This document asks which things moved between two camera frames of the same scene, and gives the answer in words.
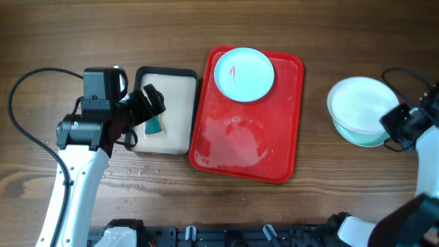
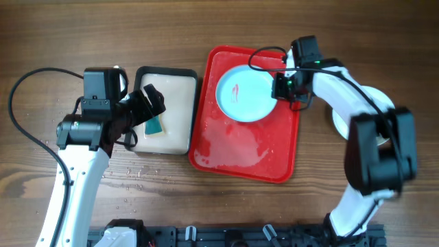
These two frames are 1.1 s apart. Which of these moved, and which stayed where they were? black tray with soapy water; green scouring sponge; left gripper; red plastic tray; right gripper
Moved: right gripper
Stayed: left gripper; green scouring sponge; red plastic tray; black tray with soapy water
